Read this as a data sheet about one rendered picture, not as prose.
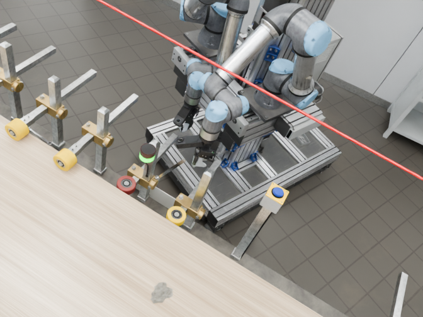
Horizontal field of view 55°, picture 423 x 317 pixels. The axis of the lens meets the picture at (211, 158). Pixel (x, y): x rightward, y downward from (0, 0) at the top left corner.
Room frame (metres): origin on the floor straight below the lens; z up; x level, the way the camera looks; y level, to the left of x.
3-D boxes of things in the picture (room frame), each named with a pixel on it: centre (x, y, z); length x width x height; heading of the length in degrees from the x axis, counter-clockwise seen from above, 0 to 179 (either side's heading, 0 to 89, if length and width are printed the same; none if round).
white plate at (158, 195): (1.06, 0.20, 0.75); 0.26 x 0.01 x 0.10; 78
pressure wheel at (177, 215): (0.90, 0.05, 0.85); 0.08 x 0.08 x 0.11
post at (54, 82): (1.15, 0.72, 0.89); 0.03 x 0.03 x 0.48; 78
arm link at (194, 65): (1.54, 0.21, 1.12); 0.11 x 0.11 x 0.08; 21
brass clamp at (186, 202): (1.00, 0.01, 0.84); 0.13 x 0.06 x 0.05; 78
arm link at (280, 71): (1.64, -0.16, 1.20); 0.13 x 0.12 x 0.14; 57
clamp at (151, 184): (1.05, 0.25, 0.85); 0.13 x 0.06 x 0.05; 78
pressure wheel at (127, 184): (0.95, 0.29, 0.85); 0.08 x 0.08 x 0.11
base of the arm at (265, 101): (1.65, -0.15, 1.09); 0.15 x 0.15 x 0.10
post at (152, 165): (1.04, 0.23, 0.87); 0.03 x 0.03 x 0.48; 78
